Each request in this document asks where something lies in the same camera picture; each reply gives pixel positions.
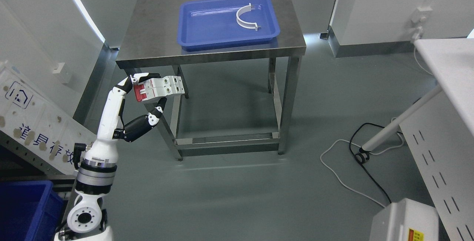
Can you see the white sign panel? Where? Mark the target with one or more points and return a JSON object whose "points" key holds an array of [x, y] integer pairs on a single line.
{"points": [[44, 133]]}

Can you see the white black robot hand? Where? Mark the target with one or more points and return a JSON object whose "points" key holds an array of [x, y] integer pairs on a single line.
{"points": [[122, 113]]}

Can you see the blue plastic tray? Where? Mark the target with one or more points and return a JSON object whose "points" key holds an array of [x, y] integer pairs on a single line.
{"points": [[211, 24]]}

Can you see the stainless steel table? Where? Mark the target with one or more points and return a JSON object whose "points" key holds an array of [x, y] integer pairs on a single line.
{"points": [[173, 33]]}

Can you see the white desk top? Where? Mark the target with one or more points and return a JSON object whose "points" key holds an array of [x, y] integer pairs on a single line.
{"points": [[451, 61]]}

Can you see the blue bin upper left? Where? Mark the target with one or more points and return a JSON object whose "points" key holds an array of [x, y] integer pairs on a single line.
{"points": [[29, 210]]}

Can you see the white machine with warning label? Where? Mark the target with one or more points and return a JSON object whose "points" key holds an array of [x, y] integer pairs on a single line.
{"points": [[406, 220]]}

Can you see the grey red circuit breaker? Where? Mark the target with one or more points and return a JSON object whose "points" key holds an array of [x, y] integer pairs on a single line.
{"points": [[151, 90]]}

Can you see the white desk leg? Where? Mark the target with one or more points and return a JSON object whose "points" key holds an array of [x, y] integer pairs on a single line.
{"points": [[390, 129]]}

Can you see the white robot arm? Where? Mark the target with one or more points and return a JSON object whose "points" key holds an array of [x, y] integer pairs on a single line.
{"points": [[87, 220]]}

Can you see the white wall socket with plug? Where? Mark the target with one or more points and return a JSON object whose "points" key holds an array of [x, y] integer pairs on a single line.
{"points": [[419, 19]]}

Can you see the white wall box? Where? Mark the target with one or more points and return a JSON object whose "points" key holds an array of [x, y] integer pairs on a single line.
{"points": [[60, 70]]}

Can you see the white curved pipe clamp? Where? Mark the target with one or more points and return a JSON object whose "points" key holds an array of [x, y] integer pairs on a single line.
{"points": [[244, 19]]}

